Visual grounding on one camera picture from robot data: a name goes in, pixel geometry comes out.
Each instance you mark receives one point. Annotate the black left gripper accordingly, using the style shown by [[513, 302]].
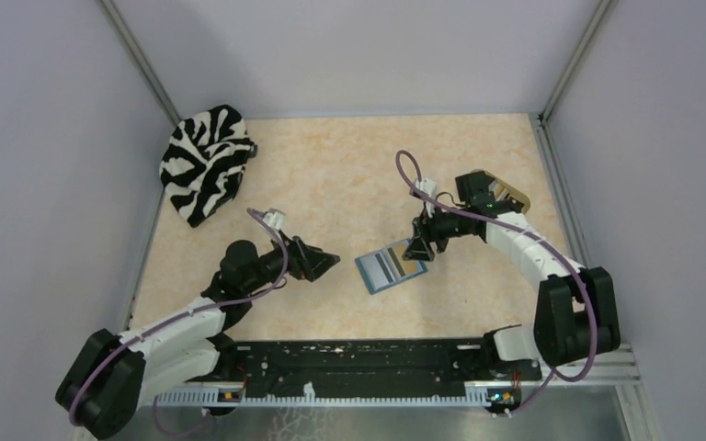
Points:
[[307, 261]]

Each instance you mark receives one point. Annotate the teal leather card holder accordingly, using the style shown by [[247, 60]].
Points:
[[396, 280]]

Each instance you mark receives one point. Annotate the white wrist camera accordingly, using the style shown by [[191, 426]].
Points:
[[425, 188], [274, 219]]

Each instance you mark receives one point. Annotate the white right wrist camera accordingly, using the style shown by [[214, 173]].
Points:
[[425, 188]]

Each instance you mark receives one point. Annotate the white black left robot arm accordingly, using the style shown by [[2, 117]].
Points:
[[114, 375]]

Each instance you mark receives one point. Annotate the beige card tray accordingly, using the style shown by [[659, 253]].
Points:
[[503, 191]]

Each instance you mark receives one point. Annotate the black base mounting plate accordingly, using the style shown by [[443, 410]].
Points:
[[364, 369]]

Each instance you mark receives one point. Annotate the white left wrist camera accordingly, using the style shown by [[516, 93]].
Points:
[[274, 219]]

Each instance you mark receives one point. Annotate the zebra striped cloth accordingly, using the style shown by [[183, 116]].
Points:
[[204, 164]]

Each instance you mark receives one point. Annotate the aluminium frame rail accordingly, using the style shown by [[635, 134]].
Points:
[[612, 368]]

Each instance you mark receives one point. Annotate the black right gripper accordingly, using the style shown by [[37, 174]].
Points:
[[426, 226]]

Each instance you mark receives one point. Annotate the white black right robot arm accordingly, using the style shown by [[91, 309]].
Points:
[[576, 312]]

